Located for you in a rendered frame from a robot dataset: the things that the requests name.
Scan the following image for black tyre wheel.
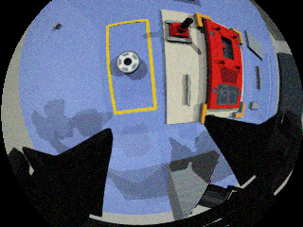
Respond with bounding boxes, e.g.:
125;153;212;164
116;50;140;73

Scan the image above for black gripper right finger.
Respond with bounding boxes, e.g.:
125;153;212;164
205;111;283;186

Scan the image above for yellow rectangular outline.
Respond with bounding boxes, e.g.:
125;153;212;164
106;19;156;114

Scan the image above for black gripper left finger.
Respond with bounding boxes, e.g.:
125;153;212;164
22;128;114;217

